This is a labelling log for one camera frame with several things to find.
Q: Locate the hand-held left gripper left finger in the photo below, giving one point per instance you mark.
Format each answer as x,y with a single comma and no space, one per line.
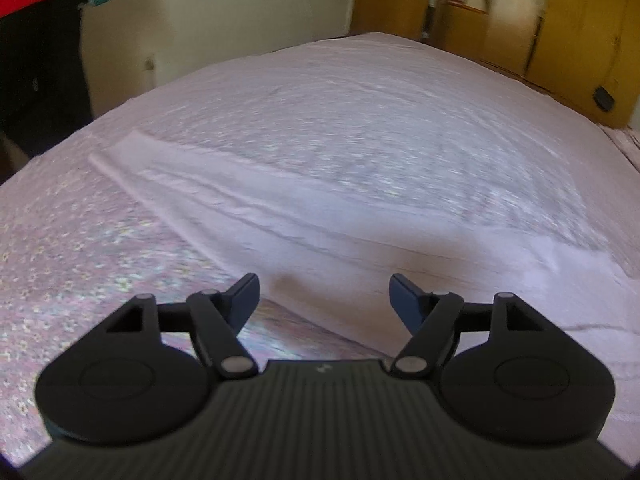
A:
244,297

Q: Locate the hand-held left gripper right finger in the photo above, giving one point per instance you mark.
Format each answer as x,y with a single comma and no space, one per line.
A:
404,300

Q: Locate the pink knit sweater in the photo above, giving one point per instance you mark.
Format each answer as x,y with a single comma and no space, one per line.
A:
325,225

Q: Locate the floral pink bed sheet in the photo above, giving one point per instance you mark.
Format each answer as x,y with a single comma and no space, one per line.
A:
350,110

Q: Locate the small black device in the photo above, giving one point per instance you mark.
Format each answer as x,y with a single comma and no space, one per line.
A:
603,98

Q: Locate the white pole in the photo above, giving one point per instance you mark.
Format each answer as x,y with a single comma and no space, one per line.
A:
432,0

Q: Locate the yellow wooden wardrobe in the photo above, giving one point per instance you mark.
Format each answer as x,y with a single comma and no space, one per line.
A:
575,20

